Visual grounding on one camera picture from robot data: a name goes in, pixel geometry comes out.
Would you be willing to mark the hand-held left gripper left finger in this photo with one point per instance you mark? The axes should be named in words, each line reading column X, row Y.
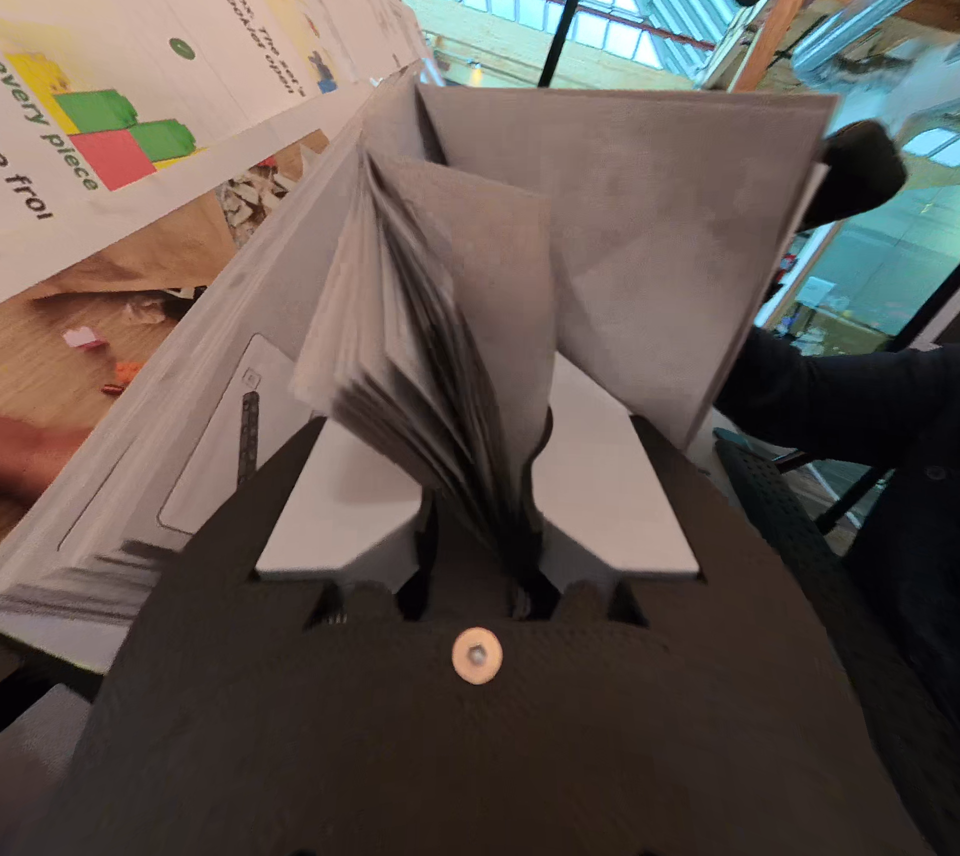
column 337, row 503

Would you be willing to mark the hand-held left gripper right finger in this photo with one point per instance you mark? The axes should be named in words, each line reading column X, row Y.
column 615, row 503

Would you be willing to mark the thick lego instruction booklet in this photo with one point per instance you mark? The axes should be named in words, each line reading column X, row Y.
column 637, row 196

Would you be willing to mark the person's right forearm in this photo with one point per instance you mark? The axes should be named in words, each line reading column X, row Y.
column 825, row 398

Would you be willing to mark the black perforated mat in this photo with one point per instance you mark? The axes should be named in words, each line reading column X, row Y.
column 795, row 533

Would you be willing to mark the person's dark clothing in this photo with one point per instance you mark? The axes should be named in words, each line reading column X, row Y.
column 922, row 571

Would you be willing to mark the wooden ceiling post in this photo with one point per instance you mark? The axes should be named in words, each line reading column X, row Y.
column 772, row 31

